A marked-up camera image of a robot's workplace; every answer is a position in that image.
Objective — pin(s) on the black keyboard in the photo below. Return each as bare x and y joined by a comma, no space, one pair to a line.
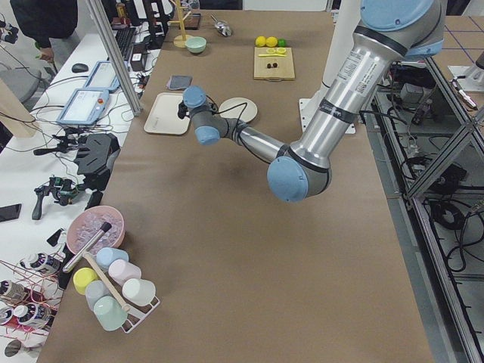
124,40

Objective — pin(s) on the light green bowl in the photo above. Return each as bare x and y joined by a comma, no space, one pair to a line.
196,44

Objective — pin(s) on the black computer mouse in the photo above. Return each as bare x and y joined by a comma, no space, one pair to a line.
79,68

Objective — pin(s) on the white cup rack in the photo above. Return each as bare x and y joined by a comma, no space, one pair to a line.
136,314

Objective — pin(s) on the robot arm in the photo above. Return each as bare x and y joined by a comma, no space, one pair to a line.
386,32

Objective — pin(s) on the bamboo cutting board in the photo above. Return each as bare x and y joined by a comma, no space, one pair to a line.
285,70

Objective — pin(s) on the round cream plate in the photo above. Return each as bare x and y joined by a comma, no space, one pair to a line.
239,108

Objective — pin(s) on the metal scoop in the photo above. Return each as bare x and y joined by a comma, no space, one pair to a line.
221,26

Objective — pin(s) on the white cup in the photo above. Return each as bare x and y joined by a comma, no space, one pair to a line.
139,291

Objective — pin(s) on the black smartphone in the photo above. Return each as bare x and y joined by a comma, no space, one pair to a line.
10,212

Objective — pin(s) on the blue teach pendant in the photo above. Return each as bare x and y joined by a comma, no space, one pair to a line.
84,107
103,76

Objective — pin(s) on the person in black jacket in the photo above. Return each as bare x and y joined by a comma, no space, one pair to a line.
51,24

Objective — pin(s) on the cream rectangular tray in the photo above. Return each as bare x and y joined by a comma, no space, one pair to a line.
163,117

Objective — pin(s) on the yellow cup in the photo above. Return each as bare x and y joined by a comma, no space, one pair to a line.
82,278

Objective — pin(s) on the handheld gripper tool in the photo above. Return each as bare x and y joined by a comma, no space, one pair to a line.
63,190

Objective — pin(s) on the light blue cup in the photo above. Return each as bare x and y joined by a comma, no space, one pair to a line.
107,255

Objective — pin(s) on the grey cup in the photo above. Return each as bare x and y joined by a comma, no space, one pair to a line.
94,291

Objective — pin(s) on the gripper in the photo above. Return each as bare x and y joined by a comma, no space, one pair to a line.
182,110

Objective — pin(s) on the metal muddler stick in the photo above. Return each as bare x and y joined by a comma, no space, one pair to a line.
105,227

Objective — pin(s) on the grey folded cloth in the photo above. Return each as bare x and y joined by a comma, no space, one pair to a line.
179,82

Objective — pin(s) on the pink cup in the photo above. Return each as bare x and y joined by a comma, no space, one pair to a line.
121,271

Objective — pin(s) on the pink bowl with ice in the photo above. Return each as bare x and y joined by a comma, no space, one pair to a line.
88,223

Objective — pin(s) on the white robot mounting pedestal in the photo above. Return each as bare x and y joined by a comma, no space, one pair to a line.
341,44

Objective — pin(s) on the aluminium frame post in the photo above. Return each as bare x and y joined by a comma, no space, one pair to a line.
102,24

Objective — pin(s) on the wooden mug tree stand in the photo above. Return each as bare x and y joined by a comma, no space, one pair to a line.
180,40

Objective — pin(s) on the mint green cup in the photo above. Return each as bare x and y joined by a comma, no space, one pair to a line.
109,313

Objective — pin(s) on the yellow lemon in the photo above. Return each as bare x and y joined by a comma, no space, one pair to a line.
260,41
271,41

